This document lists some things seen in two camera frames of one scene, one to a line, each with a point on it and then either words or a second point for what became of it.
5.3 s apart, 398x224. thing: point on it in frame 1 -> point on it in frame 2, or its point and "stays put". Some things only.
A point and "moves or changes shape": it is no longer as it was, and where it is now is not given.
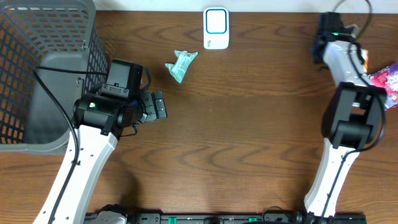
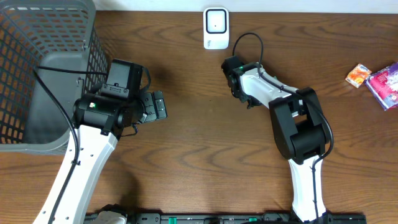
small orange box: x=364 y=53 moves or changes shape
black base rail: x=224 y=218 stays put
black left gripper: x=154 y=104 stays put
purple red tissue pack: x=387 y=78 stays put
